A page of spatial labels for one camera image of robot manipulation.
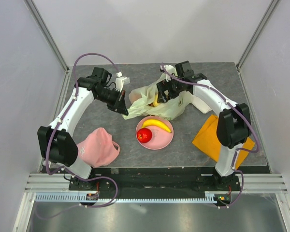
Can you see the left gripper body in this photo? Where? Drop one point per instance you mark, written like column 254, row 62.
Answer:
column 114, row 99

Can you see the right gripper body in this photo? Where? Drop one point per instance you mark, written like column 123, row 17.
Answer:
column 174, row 87

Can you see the translucent green plastic bag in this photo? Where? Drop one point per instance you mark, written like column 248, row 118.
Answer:
column 144, row 102

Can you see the yellow fake banana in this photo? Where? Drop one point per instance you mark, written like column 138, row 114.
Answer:
column 157, row 123

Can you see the red fake apple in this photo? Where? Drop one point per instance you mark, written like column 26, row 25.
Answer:
column 144, row 135

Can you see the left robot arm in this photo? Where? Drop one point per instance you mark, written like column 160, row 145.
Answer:
column 56, row 140

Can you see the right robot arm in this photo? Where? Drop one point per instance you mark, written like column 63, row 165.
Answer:
column 233, row 126

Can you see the white folded towel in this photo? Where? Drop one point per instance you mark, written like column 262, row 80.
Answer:
column 200, row 105

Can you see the pink plate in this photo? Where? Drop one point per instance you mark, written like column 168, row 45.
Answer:
column 160, row 138

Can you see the pink baseball cap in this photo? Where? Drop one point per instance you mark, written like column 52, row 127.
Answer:
column 98, row 149

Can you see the orange folded cloth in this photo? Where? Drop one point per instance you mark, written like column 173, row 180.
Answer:
column 206, row 140

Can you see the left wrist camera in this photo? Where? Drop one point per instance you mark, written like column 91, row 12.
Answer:
column 121, row 81

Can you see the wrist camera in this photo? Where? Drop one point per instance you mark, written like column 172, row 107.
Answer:
column 121, row 81
column 170, row 69

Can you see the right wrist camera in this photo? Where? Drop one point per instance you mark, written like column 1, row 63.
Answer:
column 170, row 69

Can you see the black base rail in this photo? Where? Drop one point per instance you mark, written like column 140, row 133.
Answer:
column 192, row 178

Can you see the white cable duct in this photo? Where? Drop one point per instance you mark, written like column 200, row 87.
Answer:
column 64, row 197

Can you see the left aluminium frame post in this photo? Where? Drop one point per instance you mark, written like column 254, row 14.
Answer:
column 46, row 33

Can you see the aluminium frame post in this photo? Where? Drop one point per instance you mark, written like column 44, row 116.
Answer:
column 257, row 33
column 46, row 33

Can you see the right aluminium frame post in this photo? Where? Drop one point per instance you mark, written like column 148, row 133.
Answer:
column 257, row 33

